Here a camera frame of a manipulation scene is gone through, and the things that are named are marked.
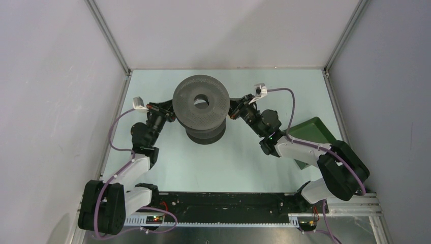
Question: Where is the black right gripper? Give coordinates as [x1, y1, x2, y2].
[220, 94, 265, 137]

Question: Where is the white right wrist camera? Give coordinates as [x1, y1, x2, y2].
[254, 83, 268, 100]

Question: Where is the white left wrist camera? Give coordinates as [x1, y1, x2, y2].
[133, 97, 148, 113]

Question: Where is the white slotted cable duct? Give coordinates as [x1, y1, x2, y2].
[124, 215, 299, 228]

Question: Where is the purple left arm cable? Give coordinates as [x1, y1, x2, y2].
[93, 108, 178, 240]

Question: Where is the left aluminium frame post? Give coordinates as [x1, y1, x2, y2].
[84, 0, 131, 76]

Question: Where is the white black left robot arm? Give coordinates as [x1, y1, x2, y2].
[78, 97, 176, 240]

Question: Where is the aluminium frame post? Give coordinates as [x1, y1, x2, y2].
[323, 0, 370, 77]
[84, 0, 131, 76]

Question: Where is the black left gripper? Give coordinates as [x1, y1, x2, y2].
[146, 97, 182, 146]

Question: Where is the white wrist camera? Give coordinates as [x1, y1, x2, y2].
[254, 83, 268, 100]
[133, 97, 148, 113]

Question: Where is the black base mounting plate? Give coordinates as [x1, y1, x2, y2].
[149, 192, 314, 221]

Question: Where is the dark grey spool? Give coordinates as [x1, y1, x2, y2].
[186, 119, 226, 145]
[172, 75, 230, 132]

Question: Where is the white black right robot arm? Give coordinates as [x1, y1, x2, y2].
[229, 94, 370, 212]

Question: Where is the right aluminium frame post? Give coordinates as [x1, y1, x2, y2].
[323, 0, 370, 77]

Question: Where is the green tray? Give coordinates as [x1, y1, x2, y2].
[287, 116, 342, 170]

